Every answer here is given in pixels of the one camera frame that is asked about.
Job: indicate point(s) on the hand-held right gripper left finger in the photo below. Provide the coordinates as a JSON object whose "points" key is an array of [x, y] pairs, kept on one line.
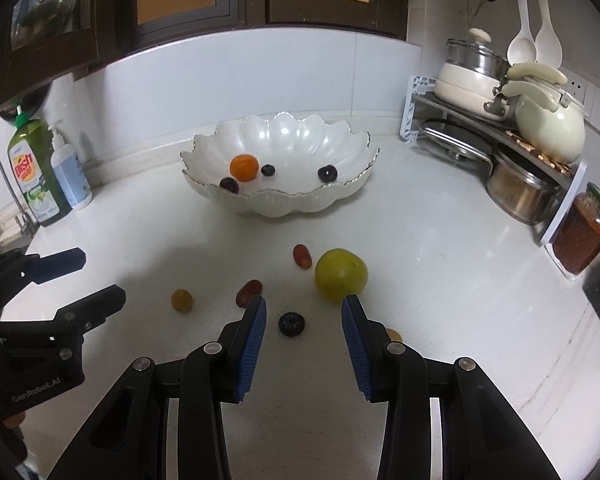
{"points": [[252, 350]]}

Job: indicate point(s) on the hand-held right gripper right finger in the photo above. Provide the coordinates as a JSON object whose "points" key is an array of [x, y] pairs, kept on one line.
{"points": [[357, 350]]}

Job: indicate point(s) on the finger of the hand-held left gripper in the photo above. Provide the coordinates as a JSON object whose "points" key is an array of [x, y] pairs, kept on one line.
{"points": [[55, 265], [95, 305]]}

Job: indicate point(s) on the small yellow fruit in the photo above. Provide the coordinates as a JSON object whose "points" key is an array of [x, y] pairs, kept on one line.
{"points": [[182, 300], [394, 335]]}

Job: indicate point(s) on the blueberry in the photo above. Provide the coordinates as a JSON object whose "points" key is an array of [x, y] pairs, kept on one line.
{"points": [[292, 324], [268, 170]]}

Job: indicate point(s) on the red cherry tomato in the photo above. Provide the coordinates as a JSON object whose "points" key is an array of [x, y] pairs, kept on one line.
{"points": [[247, 292], [302, 256]]}

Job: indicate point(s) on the green round fruit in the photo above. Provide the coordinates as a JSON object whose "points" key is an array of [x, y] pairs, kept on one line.
{"points": [[341, 275]]}

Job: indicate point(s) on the orange tangerine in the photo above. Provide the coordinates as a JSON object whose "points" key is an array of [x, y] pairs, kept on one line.
{"points": [[244, 167]]}

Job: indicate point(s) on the white scalloped bowl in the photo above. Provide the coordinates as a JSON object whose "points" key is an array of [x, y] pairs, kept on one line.
{"points": [[290, 145]]}

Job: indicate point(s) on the person's left hand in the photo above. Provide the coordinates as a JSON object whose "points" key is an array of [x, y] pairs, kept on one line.
{"points": [[15, 419]]}

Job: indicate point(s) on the white pump soap bottle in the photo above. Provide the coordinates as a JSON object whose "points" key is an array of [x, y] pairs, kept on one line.
{"points": [[72, 177]]}

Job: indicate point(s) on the green dish soap bottle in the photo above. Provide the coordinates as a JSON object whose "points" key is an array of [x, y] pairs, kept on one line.
{"points": [[35, 175]]}

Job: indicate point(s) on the thin chrome faucet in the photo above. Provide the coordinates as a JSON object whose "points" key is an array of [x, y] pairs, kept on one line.
{"points": [[7, 180]]}

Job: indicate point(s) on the black hanging pan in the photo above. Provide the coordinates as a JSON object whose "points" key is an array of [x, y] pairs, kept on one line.
{"points": [[37, 97]]}

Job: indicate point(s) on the open brown window sash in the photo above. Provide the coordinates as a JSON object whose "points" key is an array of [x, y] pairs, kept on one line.
{"points": [[45, 60]]}

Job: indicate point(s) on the small white tray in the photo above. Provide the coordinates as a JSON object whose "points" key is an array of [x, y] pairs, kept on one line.
{"points": [[562, 265]]}

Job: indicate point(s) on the steel stock pot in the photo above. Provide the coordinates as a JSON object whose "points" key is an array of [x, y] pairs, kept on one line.
{"points": [[520, 190]]}

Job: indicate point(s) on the glass pot lid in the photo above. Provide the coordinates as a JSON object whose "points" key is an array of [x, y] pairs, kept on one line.
{"points": [[455, 140]]}

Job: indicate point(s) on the grey white corner shelf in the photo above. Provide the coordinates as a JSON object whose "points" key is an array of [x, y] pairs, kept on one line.
{"points": [[412, 110]]}

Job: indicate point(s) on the glass jar of red sauce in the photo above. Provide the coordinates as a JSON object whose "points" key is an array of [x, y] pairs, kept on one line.
{"points": [[580, 232]]}

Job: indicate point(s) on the wooden trivet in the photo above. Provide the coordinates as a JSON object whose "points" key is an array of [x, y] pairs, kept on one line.
{"points": [[545, 157]]}

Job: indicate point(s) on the cream saucepan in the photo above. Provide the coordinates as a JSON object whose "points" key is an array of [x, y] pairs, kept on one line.
{"points": [[465, 92]]}

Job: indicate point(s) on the cream ceramic kettle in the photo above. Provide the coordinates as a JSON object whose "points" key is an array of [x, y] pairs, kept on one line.
{"points": [[550, 127]]}

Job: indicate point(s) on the steel steamer with glass lid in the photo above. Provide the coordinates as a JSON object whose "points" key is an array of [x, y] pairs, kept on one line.
{"points": [[475, 57]]}

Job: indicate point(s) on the white ladle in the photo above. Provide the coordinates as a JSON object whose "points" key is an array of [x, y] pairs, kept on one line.
{"points": [[521, 47]]}

